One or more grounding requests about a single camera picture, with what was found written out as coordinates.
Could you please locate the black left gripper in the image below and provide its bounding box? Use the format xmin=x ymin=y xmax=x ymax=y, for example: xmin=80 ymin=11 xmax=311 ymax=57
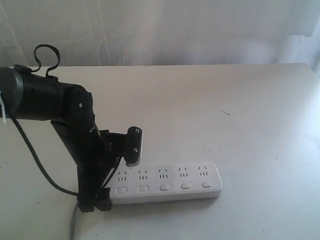
xmin=51 ymin=121 xmax=126 ymax=213

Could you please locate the white five-outlet power strip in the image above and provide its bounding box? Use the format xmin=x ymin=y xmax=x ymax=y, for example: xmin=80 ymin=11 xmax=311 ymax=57
xmin=107 ymin=162 xmax=223 ymax=205

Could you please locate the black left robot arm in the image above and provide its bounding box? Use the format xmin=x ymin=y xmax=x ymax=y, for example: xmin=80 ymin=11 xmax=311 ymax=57
xmin=0 ymin=65 xmax=133 ymax=213

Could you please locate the white zip tie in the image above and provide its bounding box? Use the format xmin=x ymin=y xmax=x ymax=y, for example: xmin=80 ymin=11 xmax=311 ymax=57
xmin=0 ymin=91 xmax=7 ymax=125

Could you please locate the white backdrop curtain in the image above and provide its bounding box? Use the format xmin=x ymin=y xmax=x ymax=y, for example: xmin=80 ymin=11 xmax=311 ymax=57
xmin=0 ymin=0 xmax=320 ymax=73

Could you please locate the gray cable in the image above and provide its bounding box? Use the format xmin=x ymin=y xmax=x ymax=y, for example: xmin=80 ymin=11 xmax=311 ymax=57
xmin=68 ymin=201 xmax=80 ymax=240

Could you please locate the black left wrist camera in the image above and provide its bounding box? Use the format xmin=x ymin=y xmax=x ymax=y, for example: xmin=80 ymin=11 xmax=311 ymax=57
xmin=124 ymin=126 xmax=143 ymax=167

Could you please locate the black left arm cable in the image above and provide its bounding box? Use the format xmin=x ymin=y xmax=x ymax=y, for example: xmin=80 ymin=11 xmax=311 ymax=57
xmin=9 ymin=44 xmax=81 ymax=197

